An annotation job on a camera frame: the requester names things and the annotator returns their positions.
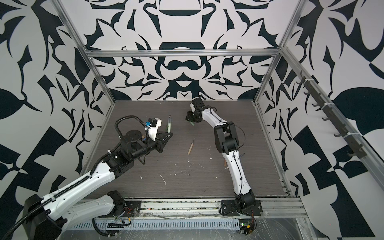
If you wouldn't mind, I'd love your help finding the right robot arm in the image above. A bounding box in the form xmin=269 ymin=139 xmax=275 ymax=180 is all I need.
xmin=186 ymin=98 xmax=256 ymax=215

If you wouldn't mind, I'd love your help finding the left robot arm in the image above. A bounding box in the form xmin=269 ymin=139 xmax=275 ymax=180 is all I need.
xmin=3 ymin=116 xmax=174 ymax=240

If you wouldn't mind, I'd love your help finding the green lit circuit board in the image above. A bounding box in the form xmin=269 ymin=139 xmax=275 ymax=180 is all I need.
xmin=239 ymin=219 xmax=257 ymax=235

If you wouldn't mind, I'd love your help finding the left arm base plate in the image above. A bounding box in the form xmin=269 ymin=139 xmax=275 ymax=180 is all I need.
xmin=120 ymin=200 xmax=142 ymax=218

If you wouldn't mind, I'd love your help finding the white cable duct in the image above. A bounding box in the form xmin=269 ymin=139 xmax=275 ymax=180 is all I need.
xmin=68 ymin=218 xmax=242 ymax=231

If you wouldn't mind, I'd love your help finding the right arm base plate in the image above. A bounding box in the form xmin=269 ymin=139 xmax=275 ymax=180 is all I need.
xmin=219 ymin=200 xmax=263 ymax=217

